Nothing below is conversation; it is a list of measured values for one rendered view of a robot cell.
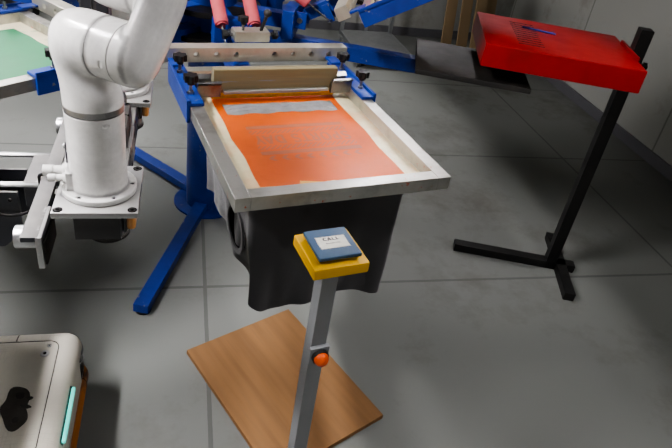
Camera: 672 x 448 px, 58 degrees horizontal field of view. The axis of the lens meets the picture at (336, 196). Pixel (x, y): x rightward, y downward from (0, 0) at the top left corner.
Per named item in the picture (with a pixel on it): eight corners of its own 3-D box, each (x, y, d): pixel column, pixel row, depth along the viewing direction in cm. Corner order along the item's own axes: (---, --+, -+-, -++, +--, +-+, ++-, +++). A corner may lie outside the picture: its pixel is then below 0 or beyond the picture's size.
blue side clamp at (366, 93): (372, 113, 200) (376, 94, 196) (359, 114, 198) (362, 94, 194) (337, 77, 222) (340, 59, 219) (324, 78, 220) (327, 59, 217)
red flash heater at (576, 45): (606, 58, 271) (616, 32, 265) (636, 97, 232) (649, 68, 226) (470, 34, 273) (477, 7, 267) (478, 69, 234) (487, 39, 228)
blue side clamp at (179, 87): (203, 122, 178) (204, 100, 174) (186, 123, 176) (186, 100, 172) (183, 81, 200) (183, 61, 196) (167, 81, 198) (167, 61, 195)
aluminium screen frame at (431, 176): (448, 189, 163) (451, 176, 161) (234, 213, 139) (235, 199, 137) (334, 74, 222) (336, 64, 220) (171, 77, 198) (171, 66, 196)
